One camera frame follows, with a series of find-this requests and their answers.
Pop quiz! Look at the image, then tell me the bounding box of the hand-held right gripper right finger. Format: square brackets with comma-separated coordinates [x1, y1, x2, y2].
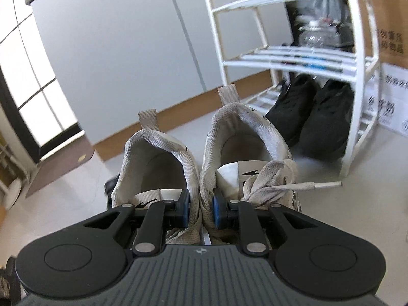
[213, 193, 319, 256]

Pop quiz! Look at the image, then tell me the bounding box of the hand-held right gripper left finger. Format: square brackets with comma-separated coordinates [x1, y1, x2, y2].
[83, 189, 192, 256]

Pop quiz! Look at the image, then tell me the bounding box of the white printed sneaker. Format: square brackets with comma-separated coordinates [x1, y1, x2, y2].
[199, 86, 343, 247]
[111, 108, 201, 247]

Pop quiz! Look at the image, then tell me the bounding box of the black mesh sneaker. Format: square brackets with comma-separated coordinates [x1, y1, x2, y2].
[265, 76, 320, 149]
[299, 81, 355, 162]

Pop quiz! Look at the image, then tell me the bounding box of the white shoe rack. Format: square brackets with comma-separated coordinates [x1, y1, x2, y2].
[198, 0, 381, 179]

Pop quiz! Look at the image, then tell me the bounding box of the brown doormat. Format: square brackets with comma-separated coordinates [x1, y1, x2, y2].
[25, 148, 96, 198]

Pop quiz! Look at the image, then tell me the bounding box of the pale grey cabinet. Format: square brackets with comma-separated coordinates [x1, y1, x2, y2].
[25, 0, 295, 155]

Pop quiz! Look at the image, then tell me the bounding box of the white standing fan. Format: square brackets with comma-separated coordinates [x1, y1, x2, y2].
[0, 178, 23, 208]

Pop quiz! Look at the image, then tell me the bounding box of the black framed glass door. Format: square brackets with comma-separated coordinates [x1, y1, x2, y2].
[0, 0, 86, 166]

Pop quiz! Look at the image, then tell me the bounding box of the clear water jug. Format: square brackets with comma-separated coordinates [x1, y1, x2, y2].
[298, 19, 341, 49]

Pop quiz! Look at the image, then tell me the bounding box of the white printed carton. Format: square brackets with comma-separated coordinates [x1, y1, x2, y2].
[366, 62, 408, 138]

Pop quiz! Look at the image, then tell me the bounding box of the brown cardboard box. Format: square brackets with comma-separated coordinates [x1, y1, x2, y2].
[359, 0, 408, 71]

